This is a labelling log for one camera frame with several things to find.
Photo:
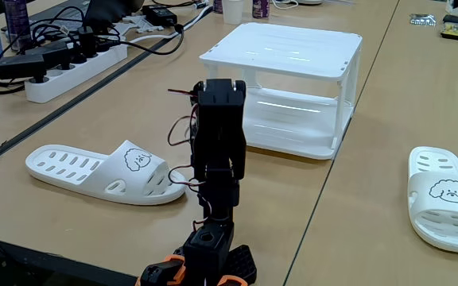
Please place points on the white slipper with dog print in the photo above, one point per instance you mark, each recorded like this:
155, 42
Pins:
133, 176
443, 208

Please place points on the white plastic shoe rack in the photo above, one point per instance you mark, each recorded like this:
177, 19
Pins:
292, 43

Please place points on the white paper cup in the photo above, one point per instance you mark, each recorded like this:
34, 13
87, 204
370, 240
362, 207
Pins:
233, 12

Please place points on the black power adapter brick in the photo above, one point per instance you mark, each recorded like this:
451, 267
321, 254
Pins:
159, 15

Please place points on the white power strip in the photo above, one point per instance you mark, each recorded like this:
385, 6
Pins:
74, 75

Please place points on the black plug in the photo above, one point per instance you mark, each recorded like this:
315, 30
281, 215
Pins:
88, 41

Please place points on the black plug adapter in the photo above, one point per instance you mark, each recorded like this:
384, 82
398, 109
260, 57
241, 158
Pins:
20, 65
52, 53

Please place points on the tall purple drink can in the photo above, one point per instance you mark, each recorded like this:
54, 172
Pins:
16, 24

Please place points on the white plastic bracket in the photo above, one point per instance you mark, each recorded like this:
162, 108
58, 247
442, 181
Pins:
119, 28
143, 24

